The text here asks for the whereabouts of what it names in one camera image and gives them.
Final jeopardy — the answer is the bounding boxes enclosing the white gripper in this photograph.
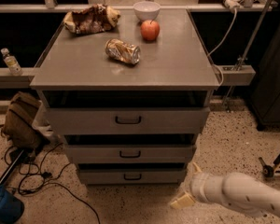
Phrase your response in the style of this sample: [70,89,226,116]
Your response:
[170,162,213,209]

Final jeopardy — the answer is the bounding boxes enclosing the grey drawer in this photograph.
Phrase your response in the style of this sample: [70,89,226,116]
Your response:
[64,134,196,164]
[77,163,187,185]
[46,107,210,135]

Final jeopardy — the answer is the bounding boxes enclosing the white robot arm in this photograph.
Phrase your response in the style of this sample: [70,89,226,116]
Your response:
[170,162,280,218]

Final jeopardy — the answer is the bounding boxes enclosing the grey bottom drawer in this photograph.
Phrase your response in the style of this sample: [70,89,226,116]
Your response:
[77,163,187,185]

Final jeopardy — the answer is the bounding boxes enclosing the grey drawer cabinet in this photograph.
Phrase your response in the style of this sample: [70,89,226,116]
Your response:
[30,7,221,185]

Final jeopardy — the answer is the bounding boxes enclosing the grey top drawer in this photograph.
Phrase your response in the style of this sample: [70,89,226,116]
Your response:
[46,107,210,135]

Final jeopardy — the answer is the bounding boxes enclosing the black wheeled stand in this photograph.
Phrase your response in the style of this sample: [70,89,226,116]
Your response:
[259,153,280,178]

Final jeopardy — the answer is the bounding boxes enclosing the dark grey cabinet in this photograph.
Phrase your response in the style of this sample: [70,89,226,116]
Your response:
[249,0,280,131]

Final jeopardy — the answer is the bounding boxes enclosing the crushed gold soda can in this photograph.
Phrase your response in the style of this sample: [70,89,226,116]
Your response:
[105,38,141,64]

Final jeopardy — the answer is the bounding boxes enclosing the metal tripod pole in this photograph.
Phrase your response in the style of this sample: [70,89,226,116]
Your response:
[222,0,272,110]

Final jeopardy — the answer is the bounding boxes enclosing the red apple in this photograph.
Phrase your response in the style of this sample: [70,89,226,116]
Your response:
[140,20,160,41]

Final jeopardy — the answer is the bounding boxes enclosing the white bowl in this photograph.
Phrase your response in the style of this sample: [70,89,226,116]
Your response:
[133,1,161,21]

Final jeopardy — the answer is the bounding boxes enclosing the brown fabric bag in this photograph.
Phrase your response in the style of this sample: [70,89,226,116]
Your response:
[1,91,43,149]

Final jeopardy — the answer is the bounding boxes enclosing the brown chip bag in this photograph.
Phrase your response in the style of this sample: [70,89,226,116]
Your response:
[63,4,120,35]

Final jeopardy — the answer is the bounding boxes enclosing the small plastic bottle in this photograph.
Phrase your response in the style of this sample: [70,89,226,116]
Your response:
[1,48,22,76]

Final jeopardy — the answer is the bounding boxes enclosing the black floor cables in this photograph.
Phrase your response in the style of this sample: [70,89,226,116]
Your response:
[3,142,102,224]

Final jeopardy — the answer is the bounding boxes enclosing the white power adapter with cable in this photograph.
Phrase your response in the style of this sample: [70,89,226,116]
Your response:
[207,0,245,86]

